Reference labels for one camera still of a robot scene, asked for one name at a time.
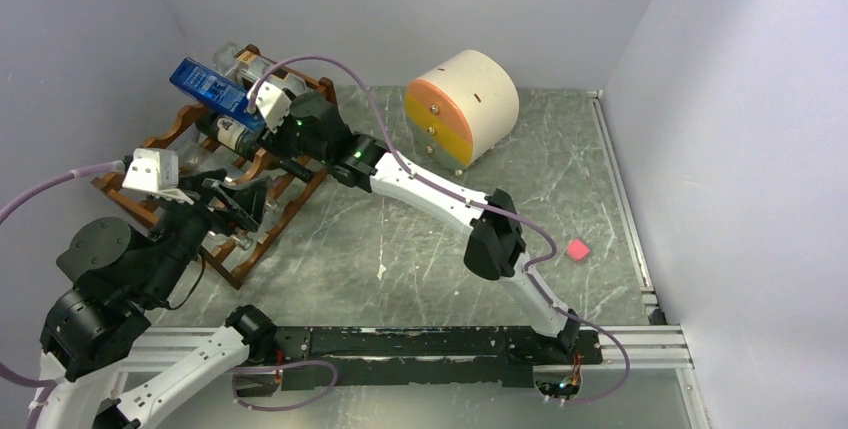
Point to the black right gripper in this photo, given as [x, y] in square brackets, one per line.
[275, 143]

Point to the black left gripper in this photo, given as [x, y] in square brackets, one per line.
[246, 202]

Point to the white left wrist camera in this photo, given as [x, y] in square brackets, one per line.
[155, 172]

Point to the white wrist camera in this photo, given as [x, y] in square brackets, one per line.
[155, 172]
[271, 103]

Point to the brown wooden wine rack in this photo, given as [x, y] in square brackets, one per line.
[148, 212]

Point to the pink eraser block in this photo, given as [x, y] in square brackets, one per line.
[577, 250]

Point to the blue bottle with silver cap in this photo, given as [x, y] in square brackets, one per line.
[216, 92]

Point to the dark green wine bottle front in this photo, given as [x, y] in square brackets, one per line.
[245, 142]

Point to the cream orange yellow cylinder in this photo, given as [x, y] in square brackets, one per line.
[462, 108]

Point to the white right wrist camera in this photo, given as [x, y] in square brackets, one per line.
[271, 103]

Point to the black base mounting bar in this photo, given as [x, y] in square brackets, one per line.
[300, 357]

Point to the aluminium frame rail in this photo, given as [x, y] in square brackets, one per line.
[645, 380]

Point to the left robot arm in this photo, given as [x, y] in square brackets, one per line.
[118, 274]

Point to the clear bottle with black cap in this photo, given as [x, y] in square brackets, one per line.
[245, 65]

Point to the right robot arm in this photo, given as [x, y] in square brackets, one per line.
[310, 125]

